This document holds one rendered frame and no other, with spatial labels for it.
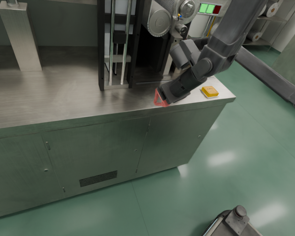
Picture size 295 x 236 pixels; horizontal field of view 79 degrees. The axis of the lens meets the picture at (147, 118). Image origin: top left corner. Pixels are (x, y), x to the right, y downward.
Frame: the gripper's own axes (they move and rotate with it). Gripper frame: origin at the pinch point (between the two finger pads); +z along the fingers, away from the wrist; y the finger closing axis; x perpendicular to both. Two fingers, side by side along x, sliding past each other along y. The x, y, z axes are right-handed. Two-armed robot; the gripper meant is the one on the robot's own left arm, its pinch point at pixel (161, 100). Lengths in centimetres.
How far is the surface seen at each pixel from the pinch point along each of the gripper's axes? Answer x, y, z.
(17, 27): -54, 29, 24
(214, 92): 6.1, -45.0, 10.6
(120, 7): -37.6, -1.7, -2.3
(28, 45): -50, 27, 30
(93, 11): -66, -13, 31
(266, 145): 89, -169, 70
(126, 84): -17.6, -5.3, 24.3
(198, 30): -138, -343, 175
